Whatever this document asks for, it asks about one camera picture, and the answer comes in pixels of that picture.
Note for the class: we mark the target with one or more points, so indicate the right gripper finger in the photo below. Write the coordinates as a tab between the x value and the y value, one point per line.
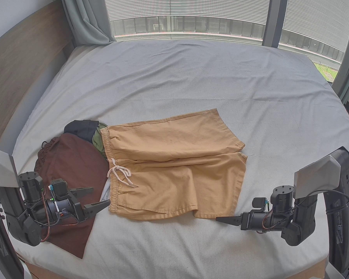
231	220

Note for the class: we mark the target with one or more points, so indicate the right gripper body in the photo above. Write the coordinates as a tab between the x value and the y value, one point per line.
254	221

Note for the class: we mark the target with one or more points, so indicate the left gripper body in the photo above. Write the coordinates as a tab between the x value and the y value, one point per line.
63	210

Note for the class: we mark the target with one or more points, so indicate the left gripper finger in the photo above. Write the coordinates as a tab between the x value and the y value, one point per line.
93	209
79	191

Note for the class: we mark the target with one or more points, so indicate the tan shorts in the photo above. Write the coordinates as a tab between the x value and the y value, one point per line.
168	173

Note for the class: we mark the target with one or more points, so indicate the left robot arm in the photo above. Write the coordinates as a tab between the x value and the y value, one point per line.
5	214

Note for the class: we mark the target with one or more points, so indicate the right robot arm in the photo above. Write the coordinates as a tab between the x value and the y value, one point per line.
311	179

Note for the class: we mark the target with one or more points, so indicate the bed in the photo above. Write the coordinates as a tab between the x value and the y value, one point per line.
192	77

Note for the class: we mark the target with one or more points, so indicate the brown shorts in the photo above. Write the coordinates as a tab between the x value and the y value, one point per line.
72	167

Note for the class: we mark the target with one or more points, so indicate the green garment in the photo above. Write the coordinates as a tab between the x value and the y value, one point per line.
98	141

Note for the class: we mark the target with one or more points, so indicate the black garment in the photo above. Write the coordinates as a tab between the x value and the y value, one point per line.
80	129

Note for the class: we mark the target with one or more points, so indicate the window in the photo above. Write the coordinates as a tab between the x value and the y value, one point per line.
192	4

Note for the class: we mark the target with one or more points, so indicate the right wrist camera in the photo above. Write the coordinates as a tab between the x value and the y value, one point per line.
258	202

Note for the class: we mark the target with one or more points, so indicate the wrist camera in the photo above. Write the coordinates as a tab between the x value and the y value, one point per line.
58	186
258	202

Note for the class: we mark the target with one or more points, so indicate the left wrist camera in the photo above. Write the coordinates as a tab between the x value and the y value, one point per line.
58	186

